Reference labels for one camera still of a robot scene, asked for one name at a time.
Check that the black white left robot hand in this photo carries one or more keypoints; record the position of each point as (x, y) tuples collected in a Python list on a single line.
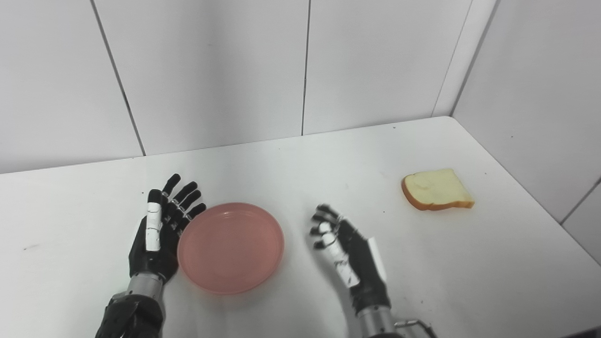
[(152, 253)]

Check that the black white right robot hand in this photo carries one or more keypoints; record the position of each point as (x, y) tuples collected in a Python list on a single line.
[(359, 267)]

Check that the pink round plate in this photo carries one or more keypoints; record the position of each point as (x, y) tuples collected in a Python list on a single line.
[(230, 249)]

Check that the slice of bread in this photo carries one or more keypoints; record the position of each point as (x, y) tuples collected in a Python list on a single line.
[(436, 190)]

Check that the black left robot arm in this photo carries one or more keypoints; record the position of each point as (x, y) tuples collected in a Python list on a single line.
[(134, 314)]

